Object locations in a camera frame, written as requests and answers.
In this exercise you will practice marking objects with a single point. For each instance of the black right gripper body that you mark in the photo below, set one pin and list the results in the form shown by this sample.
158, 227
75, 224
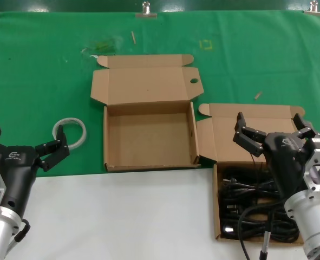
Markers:
287, 159

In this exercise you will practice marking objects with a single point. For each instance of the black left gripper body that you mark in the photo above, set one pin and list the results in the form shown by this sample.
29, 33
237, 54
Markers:
19, 173

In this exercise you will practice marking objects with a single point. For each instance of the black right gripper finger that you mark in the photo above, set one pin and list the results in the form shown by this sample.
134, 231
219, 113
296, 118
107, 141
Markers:
250, 139
308, 130

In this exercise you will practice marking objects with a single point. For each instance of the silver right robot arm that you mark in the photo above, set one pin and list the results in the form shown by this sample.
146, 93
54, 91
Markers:
314, 219

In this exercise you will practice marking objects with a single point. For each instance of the open cardboard box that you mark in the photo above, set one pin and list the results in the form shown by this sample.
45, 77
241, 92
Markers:
224, 130
149, 140

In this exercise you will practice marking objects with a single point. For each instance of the clear tape roll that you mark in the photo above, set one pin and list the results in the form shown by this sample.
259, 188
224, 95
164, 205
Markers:
82, 127

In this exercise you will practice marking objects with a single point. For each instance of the short wooden stick piece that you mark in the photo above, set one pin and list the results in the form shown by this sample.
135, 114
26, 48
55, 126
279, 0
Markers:
258, 95

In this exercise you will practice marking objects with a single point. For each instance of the green table cloth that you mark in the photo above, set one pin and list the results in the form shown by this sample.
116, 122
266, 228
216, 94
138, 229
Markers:
40, 81

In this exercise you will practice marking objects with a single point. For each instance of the small white tape scrap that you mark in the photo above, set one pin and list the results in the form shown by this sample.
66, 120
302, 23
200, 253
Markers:
94, 55

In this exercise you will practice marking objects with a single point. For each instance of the clear plastic wrapper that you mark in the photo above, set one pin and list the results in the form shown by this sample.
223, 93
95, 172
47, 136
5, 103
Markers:
103, 46

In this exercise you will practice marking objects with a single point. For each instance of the silver binder clip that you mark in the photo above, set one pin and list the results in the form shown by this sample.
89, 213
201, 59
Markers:
146, 15
314, 12

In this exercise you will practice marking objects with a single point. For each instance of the long wooden stick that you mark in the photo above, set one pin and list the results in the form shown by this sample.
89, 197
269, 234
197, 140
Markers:
133, 37

